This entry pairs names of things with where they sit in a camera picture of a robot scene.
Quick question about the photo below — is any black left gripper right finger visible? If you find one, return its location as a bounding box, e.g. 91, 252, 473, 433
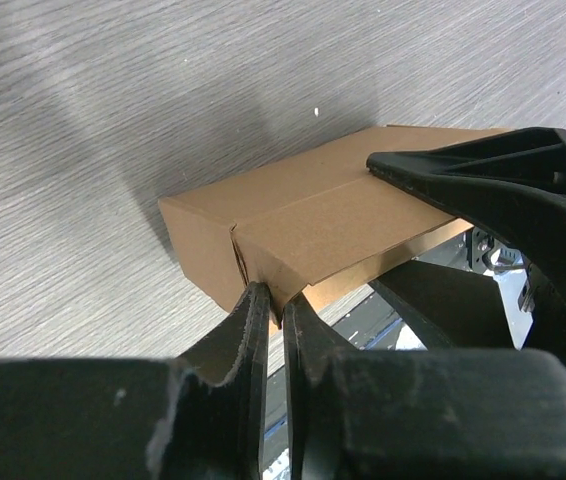
282, 297, 566, 479

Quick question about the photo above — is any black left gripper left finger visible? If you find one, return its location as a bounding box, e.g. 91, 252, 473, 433
0, 283, 271, 479

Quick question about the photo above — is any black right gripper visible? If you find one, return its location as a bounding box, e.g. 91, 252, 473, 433
366, 127, 566, 367

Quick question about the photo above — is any spare brown cardboard box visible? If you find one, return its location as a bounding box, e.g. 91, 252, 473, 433
157, 124, 514, 331

